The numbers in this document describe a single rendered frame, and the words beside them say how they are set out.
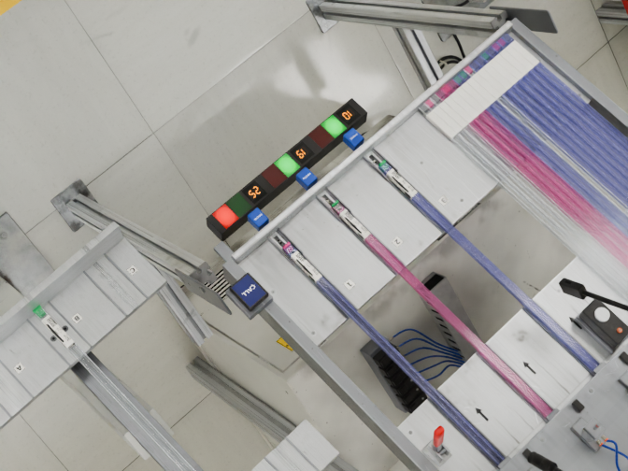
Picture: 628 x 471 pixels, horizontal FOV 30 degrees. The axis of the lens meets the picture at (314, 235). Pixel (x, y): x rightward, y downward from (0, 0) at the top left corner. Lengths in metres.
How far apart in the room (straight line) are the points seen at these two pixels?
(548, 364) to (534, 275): 0.55
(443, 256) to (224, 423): 0.84
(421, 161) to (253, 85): 0.78
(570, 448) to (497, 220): 0.66
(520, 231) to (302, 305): 0.64
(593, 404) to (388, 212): 0.46
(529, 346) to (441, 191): 0.30
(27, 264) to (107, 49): 0.48
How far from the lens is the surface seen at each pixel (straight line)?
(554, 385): 1.90
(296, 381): 2.16
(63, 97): 2.52
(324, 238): 1.94
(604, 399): 1.85
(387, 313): 2.23
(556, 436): 1.82
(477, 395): 1.87
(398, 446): 1.83
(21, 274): 2.55
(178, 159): 2.64
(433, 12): 2.39
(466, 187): 2.00
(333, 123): 2.04
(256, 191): 1.98
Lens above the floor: 2.37
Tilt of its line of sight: 57 degrees down
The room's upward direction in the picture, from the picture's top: 113 degrees clockwise
